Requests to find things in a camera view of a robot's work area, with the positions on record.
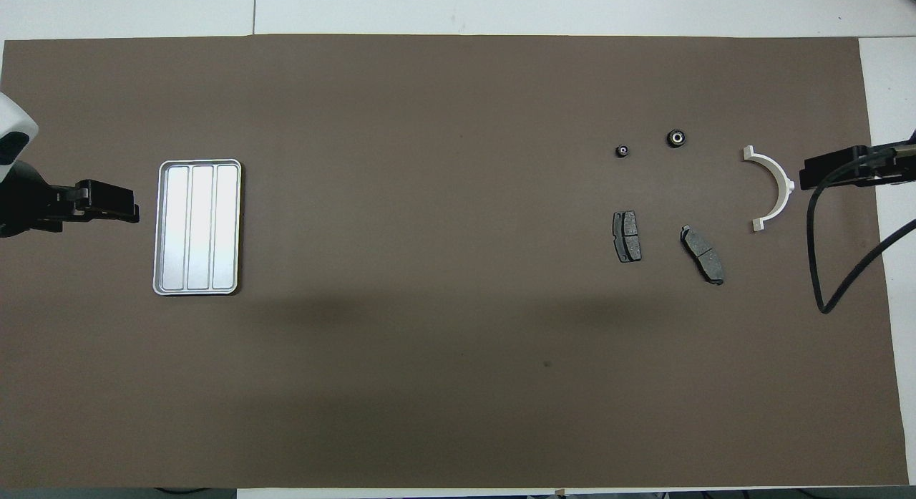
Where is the white semicircular bracket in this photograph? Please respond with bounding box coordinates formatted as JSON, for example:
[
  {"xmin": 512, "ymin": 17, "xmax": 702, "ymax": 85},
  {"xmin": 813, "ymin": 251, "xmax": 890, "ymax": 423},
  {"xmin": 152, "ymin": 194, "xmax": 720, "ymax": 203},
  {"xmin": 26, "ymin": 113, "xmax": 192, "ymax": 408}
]
[{"xmin": 742, "ymin": 145, "xmax": 796, "ymax": 233}]

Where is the dark rectangular brake pad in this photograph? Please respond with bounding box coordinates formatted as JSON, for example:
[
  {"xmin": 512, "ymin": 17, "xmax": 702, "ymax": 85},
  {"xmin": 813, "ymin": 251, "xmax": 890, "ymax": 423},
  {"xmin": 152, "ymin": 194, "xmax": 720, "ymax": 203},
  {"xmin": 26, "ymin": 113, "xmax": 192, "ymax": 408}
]
[{"xmin": 612, "ymin": 210, "xmax": 643, "ymax": 263}]

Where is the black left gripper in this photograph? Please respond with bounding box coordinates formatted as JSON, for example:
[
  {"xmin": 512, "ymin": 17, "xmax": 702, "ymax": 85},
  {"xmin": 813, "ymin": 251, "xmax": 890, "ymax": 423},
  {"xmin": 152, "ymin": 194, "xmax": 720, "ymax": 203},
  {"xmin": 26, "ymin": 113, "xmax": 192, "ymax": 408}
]
[{"xmin": 0, "ymin": 159, "xmax": 141, "ymax": 239}]

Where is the brown table mat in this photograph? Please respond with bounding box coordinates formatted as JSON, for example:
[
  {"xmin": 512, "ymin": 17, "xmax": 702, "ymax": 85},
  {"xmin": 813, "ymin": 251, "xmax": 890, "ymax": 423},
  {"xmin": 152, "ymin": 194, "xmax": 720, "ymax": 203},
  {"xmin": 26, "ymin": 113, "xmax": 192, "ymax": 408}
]
[{"xmin": 0, "ymin": 34, "xmax": 910, "ymax": 489}]

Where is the dark angled brake pad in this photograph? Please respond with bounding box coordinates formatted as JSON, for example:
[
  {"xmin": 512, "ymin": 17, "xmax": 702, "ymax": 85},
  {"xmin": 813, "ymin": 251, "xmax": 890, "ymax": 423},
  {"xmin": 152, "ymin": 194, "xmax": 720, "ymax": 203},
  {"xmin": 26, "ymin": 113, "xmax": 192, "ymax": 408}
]
[{"xmin": 679, "ymin": 225, "xmax": 726, "ymax": 286}]

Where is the silver metal tray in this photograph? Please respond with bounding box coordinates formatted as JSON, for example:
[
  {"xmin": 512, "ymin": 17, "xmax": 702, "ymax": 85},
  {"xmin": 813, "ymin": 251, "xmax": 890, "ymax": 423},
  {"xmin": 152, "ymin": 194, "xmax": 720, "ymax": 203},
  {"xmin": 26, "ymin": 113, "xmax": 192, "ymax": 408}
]
[{"xmin": 152, "ymin": 159, "xmax": 243, "ymax": 296}]

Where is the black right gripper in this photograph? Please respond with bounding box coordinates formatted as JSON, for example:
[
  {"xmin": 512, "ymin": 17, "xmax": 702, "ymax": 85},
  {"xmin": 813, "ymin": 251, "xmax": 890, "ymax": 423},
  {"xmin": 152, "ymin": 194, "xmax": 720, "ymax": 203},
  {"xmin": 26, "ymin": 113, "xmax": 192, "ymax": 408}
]
[{"xmin": 799, "ymin": 130, "xmax": 916, "ymax": 191}]

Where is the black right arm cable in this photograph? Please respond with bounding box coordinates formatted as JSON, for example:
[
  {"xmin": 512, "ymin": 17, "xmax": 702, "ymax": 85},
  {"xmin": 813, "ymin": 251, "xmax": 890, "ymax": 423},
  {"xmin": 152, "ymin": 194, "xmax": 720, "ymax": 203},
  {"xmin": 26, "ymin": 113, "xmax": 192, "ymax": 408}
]
[{"xmin": 807, "ymin": 145, "xmax": 916, "ymax": 315}]

